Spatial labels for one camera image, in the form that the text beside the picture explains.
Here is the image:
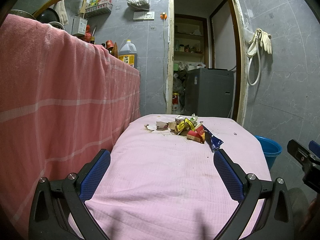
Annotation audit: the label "white hose loop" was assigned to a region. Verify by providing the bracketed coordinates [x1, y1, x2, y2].
[246, 42, 262, 87]

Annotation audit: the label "red paper cup scrap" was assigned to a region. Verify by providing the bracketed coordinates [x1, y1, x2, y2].
[187, 123, 206, 144]

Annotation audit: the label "plastic bag on wall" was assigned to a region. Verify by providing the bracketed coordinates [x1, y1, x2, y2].
[126, 0, 150, 11]

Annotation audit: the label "wooden door frame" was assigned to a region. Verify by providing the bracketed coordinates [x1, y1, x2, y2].
[164, 0, 248, 126]

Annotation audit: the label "broken eggshell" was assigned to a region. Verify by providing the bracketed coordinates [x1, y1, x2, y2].
[144, 121, 169, 131]

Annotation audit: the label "beige hanging towel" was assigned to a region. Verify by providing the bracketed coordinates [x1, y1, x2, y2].
[54, 0, 69, 25]

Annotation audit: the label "orange wall hook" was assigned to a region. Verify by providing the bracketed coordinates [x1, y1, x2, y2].
[160, 12, 167, 20]

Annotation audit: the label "blue snack wrapper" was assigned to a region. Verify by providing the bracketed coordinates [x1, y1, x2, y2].
[203, 126, 223, 153]

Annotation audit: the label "wall spice rack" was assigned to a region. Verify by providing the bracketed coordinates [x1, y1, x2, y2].
[85, 0, 113, 18]

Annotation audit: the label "white rubber gloves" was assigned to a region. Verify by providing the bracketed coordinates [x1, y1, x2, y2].
[247, 28, 272, 57]

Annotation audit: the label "yellow crumpled wrapper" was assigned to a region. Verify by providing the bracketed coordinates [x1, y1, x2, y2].
[175, 118, 195, 134]

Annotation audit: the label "large oil jug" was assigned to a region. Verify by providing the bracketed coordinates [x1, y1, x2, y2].
[118, 40, 137, 68]

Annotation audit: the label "red white bottle on floor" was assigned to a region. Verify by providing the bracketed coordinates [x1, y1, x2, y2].
[172, 93, 181, 113]

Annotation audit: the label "metal box grater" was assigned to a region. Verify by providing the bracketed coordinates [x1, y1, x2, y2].
[72, 16, 87, 36]

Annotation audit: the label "white wall socket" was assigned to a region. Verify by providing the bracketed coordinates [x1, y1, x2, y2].
[133, 11, 155, 21]

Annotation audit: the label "red checked counter cloth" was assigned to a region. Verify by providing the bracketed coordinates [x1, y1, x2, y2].
[1, 14, 140, 238]

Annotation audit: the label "blue plastic bucket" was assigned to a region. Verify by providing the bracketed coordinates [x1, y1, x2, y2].
[255, 135, 282, 170]

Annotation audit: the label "black wok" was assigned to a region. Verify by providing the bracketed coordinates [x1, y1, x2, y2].
[32, 0, 63, 23]

